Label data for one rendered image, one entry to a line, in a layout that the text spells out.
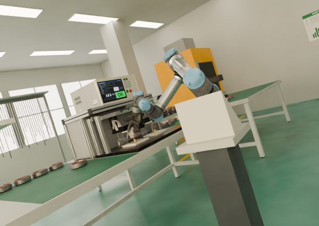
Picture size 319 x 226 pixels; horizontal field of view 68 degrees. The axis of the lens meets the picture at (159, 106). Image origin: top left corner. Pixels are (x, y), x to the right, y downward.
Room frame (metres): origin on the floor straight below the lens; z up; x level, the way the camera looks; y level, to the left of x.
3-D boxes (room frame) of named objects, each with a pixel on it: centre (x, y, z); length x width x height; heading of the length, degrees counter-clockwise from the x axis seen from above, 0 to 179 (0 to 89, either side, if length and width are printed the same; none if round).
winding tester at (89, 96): (2.10, 0.42, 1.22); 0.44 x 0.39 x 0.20; 141
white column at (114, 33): (6.16, 0.54, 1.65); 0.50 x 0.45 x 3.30; 51
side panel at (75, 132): (1.89, 0.69, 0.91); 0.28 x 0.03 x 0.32; 51
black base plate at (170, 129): (1.89, 0.19, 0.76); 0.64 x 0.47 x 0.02; 141
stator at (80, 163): (1.65, 0.65, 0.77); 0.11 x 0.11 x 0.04
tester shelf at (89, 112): (2.09, 0.42, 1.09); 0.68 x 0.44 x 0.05; 141
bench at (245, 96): (3.84, -1.18, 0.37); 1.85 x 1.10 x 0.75; 141
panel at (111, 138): (2.04, 0.37, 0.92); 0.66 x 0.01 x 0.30; 141
